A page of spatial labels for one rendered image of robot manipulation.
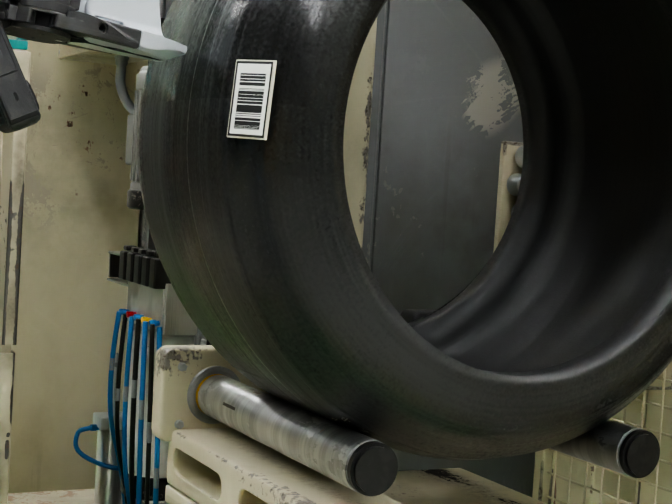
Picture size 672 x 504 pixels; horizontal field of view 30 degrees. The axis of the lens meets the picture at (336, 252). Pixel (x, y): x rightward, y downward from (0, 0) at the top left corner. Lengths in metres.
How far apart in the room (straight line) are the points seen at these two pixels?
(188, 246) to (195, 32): 0.18
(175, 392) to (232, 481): 0.17
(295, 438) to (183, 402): 0.24
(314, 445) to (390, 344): 0.12
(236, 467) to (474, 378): 0.25
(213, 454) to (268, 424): 0.09
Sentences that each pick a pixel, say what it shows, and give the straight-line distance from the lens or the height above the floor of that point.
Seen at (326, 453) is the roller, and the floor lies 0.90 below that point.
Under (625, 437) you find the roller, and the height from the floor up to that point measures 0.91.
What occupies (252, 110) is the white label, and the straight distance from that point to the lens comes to 0.95.
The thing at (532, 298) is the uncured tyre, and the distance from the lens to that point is 1.39.
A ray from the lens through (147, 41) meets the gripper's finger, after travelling 1.00.
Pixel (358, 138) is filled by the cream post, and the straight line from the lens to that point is 1.41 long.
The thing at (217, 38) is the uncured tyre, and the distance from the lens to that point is 1.01.
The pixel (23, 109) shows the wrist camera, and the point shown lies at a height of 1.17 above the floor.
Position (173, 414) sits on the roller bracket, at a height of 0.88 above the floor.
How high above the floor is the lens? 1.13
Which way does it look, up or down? 3 degrees down
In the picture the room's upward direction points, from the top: 4 degrees clockwise
